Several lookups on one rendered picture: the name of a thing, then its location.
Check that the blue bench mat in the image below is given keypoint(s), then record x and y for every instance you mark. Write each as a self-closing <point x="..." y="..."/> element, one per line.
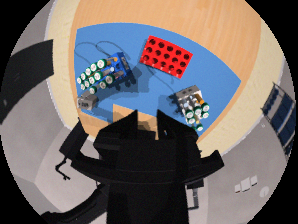
<point x="148" y="88"/>

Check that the white tube cap with printed label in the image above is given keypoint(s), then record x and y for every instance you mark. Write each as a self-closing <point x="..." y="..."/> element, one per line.
<point x="103" y="84"/>

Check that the red tube rack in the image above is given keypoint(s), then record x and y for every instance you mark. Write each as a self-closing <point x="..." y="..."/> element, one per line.
<point x="165" y="47"/>

